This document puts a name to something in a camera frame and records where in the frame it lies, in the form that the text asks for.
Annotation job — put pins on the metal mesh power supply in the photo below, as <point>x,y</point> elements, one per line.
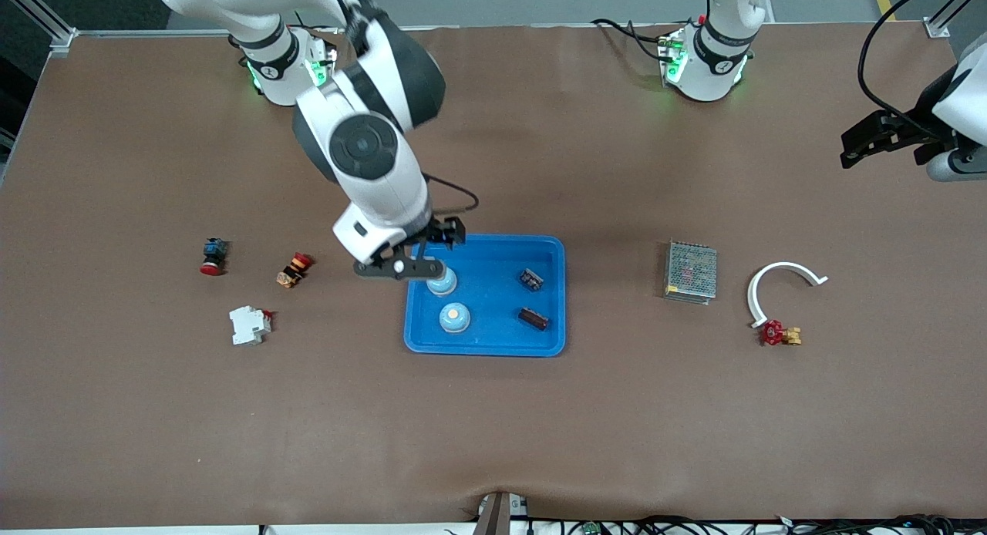
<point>691,273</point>

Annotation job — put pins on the blue plastic tray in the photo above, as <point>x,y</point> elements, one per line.
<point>493,331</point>

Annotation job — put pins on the red emergency stop button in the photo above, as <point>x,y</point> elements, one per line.
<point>213,251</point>

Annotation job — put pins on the aluminium frame post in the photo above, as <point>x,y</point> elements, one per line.
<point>65,42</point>
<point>935,28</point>

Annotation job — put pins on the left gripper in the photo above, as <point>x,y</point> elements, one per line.
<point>923,128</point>

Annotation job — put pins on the small black capacitor block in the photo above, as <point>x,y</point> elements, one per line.
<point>531,280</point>

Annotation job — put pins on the brown table cover mat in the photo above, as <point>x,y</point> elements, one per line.
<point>493,427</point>

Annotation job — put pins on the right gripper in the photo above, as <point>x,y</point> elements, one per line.
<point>445,232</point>

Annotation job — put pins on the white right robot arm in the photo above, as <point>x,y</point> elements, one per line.
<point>393,72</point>

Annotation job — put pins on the white curved plastic bracket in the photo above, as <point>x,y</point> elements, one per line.
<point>786,266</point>

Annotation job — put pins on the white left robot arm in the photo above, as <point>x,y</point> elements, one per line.
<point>705,76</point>

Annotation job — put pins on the blue bell with tan base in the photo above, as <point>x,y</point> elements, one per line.
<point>454,317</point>
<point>442,286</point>

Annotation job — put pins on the dark cylindrical electrolytic capacitor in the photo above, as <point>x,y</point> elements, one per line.
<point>533,319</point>

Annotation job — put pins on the red yellow black selector switch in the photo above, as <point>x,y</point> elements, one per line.
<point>293,271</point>

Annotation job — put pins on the white circuit breaker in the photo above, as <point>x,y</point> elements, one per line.
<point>248,325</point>

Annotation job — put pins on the grey mount bracket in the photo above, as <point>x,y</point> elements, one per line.
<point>500,516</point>

